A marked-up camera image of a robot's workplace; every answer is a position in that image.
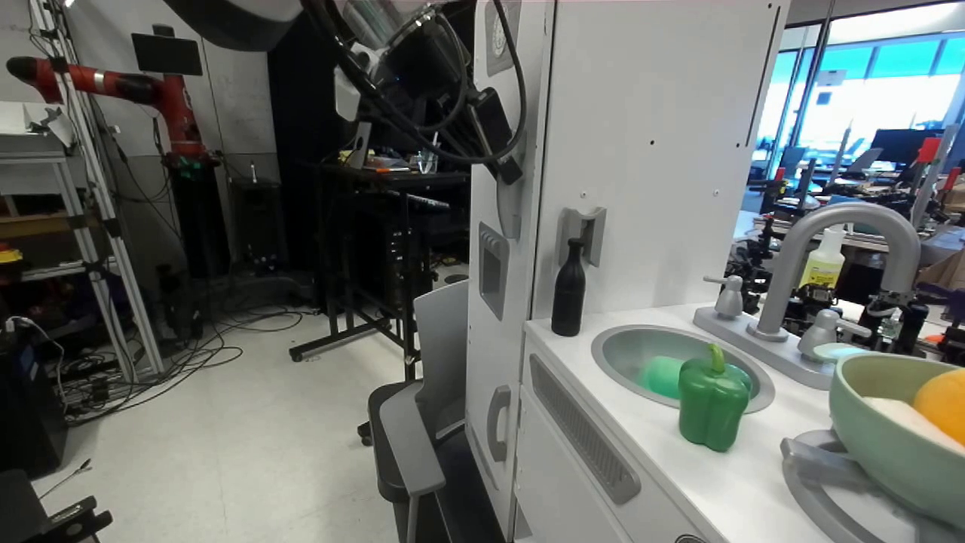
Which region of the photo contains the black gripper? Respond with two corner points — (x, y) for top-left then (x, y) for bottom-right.
(387, 6), (522, 184)

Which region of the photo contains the black bottle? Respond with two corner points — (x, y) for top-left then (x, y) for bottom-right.
(551, 238), (586, 339)

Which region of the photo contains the green toy bell pepper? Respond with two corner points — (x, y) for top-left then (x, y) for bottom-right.
(677, 343), (749, 452)

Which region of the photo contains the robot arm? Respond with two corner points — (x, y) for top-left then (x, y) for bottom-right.
(162, 0), (528, 184)

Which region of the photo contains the red robot arm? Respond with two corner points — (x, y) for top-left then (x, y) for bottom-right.
(7, 57), (206, 157)

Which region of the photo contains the metal shelf rack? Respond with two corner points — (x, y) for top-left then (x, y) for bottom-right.
(11, 0), (166, 382)

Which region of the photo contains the yellow spray bottle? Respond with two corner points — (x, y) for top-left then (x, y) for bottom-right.
(800, 226), (847, 288)

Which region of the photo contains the white toy kitchen unit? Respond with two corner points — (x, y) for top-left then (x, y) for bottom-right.
(467, 0), (962, 543)

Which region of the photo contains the grey toy faucet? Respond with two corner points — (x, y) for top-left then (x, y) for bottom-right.
(693, 201), (919, 388)

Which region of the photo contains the light green bowl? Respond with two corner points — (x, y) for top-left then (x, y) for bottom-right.
(829, 352), (965, 515)

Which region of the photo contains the yellow toy lemon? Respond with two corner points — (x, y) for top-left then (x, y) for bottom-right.
(913, 370), (965, 443)

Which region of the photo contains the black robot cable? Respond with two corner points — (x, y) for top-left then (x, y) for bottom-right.
(298, 0), (529, 175)

